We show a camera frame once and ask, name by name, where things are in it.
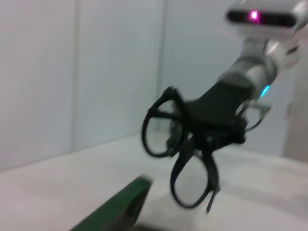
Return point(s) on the green glasses case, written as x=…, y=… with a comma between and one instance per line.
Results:
x=115, y=204

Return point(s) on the black glasses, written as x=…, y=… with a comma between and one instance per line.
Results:
x=213, y=173

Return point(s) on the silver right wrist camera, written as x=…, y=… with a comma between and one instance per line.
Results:
x=240, y=16

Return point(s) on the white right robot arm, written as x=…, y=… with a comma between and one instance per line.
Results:
x=260, y=69

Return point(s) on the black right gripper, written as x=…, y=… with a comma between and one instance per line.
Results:
x=219, y=108

